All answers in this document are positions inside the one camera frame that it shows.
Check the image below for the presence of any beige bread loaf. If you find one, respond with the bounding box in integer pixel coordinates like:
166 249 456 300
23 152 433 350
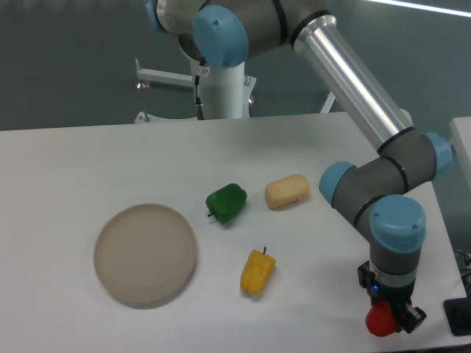
264 174 311 210

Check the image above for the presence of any yellow pepper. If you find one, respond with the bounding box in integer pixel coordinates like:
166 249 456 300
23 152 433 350
240 247 276 296

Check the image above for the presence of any black cable on pedestal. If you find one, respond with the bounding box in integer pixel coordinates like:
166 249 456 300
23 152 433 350
193 56 208 121

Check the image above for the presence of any green pepper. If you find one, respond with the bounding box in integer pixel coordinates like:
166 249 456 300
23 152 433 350
205 183 247 224

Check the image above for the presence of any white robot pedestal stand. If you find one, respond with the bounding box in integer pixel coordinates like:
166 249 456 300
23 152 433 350
132 57 343 124

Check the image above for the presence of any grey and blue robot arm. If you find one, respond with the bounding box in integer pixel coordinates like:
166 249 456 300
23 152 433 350
144 1 452 337

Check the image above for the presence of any black device at table edge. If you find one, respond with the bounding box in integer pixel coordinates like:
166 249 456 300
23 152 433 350
443 298 470 337

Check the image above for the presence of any red pepper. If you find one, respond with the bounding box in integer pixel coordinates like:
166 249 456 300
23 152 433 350
365 300 397 338

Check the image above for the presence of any beige round plate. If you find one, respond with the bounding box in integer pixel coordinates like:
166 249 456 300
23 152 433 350
93 204 197 309

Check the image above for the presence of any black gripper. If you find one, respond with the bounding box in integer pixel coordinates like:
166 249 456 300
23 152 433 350
358 261 427 334

